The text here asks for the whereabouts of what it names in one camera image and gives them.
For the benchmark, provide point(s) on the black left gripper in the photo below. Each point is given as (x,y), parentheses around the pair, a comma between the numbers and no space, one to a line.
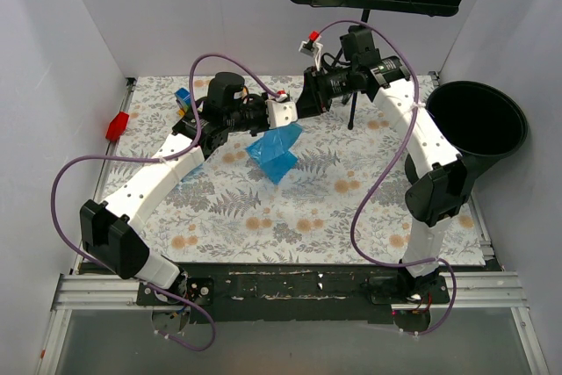
(262,116)

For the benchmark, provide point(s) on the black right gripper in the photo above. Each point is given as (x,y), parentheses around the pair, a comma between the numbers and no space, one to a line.
(313,90)

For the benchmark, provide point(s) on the small blue trash bag piece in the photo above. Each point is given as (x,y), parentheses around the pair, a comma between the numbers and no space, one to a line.
(194,172)

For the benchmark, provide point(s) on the blue trash bag roll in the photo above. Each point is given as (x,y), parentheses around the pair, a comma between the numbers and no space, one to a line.
(271,153)

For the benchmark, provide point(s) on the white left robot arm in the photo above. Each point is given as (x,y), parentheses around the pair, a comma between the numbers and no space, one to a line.
(111,229)

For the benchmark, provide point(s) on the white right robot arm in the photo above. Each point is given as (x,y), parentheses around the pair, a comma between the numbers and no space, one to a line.
(445,176)

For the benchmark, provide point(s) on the black ribbed trash bin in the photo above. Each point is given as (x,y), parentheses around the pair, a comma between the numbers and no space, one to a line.
(479,121)

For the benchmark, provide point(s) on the floral patterned table mat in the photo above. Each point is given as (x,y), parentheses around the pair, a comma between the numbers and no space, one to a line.
(318,213)

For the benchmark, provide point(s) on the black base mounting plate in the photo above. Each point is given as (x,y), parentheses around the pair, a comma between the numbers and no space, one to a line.
(313,292)

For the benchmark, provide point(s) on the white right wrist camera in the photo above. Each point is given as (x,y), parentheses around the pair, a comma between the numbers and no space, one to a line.
(313,48)

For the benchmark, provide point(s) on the red block on rail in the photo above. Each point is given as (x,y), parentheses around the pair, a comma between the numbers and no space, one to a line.
(117,127)

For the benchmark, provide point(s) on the aluminium frame rail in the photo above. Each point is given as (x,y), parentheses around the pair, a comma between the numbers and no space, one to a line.
(101,324)

